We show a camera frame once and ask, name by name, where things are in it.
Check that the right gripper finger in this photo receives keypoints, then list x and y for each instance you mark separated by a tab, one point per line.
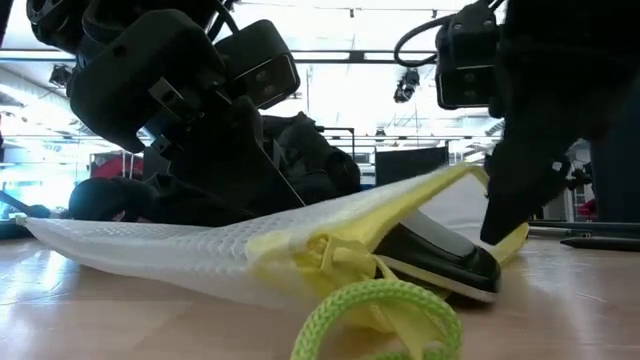
525	190

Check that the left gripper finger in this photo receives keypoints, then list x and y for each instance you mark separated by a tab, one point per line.
230	160

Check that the grey tablet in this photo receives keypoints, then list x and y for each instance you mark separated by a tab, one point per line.
560	231

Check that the black backpack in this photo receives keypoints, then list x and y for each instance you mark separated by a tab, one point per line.
310	160

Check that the white mesh pouch yellow zipper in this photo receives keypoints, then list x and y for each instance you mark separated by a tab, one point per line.
200	250

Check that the black pen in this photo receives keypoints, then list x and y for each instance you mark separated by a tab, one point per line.
605	243

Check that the grey desk calculator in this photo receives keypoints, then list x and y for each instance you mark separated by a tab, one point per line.
440	255

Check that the small background robot arm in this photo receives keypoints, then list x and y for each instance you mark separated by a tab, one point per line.
580	177

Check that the red background object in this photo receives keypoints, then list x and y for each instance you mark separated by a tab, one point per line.
112	165
590	209

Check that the narrow black background panel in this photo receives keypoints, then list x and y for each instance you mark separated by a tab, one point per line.
410	165

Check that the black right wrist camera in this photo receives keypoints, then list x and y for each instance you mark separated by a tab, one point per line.
467	60

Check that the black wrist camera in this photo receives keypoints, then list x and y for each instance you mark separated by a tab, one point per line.
260	65
467	60

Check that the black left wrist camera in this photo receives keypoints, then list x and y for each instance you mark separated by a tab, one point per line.
260	65

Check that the black overhead camera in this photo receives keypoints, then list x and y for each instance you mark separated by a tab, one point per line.
407	85

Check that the black overhead frame beam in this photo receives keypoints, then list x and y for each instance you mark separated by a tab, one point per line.
350	56

